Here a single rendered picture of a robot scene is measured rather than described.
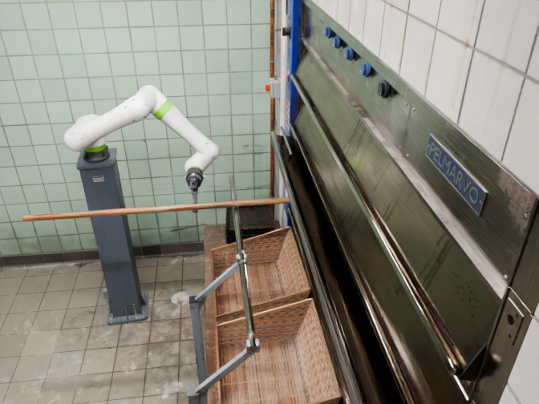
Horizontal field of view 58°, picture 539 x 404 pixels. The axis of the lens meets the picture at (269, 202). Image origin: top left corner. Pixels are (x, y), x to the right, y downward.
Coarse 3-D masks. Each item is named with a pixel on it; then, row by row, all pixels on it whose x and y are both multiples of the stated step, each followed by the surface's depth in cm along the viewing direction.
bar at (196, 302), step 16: (240, 224) 227; (240, 240) 215; (240, 256) 206; (240, 272) 199; (208, 288) 213; (192, 304) 215; (192, 320) 220; (256, 352) 167; (224, 368) 171; (208, 384) 173; (192, 400) 175
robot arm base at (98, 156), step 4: (104, 148) 276; (84, 152) 275; (88, 152) 273; (92, 152) 272; (96, 152) 273; (100, 152) 274; (104, 152) 276; (108, 152) 280; (84, 156) 275; (88, 156) 274; (92, 156) 273; (96, 156) 274; (100, 156) 275; (104, 156) 277; (108, 156) 279; (84, 160) 276; (88, 160) 274; (92, 160) 273; (96, 160) 274; (100, 160) 275
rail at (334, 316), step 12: (276, 144) 239; (288, 180) 208; (300, 216) 184; (312, 240) 172; (312, 252) 166; (324, 276) 156; (324, 288) 150; (336, 312) 142; (336, 324) 138; (336, 336) 136; (348, 348) 131; (348, 360) 127; (348, 372) 125; (360, 384) 121; (360, 396) 118
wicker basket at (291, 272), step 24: (288, 240) 280; (216, 264) 288; (264, 264) 293; (288, 264) 273; (240, 288) 275; (264, 288) 276; (288, 288) 267; (216, 312) 239; (240, 312) 237; (288, 312) 242
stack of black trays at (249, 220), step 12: (264, 204) 314; (228, 216) 301; (240, 216) 303; (252, 216) 303; (264, 216) 303; (228, 228) 290; (252, 228) 290; (264, 228) 291; (228, 240) 295; (264, 240) 296
